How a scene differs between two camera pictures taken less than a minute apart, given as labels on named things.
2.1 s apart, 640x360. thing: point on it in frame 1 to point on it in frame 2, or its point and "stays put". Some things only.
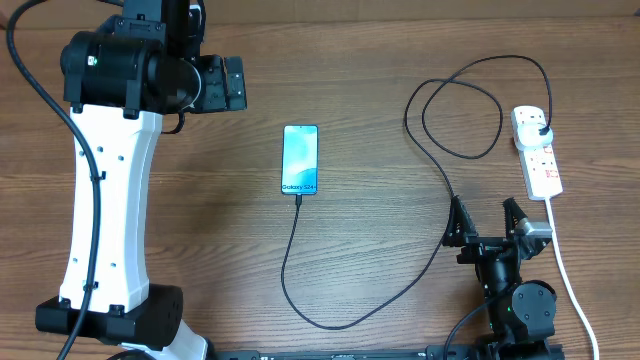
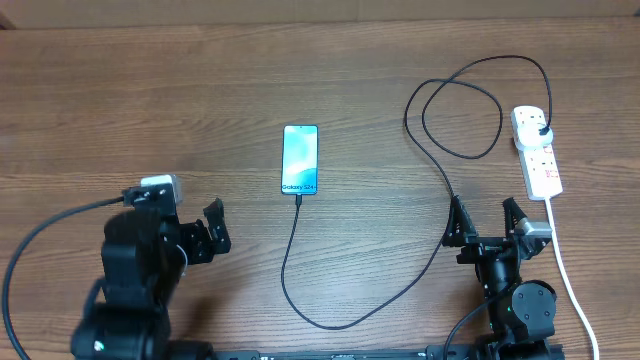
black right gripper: x=459 y=233 stays put
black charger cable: x=485 y=150 stays put
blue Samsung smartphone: x=299 y=171 stays put
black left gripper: x=217 y=98 to x=202 y=249
